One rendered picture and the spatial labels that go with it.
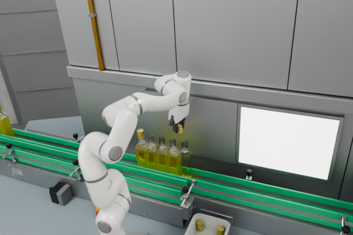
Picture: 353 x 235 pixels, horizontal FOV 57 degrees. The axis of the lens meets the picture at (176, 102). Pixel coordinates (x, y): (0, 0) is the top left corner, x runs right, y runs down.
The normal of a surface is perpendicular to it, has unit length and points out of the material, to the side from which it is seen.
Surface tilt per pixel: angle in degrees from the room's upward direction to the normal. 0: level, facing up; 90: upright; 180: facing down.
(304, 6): 90
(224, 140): 90
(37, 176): 90
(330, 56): 90
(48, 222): 0
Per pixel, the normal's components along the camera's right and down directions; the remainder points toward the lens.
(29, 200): -0.05, -0.88
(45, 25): 0.10, 0.46
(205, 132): -0.38, 0.45
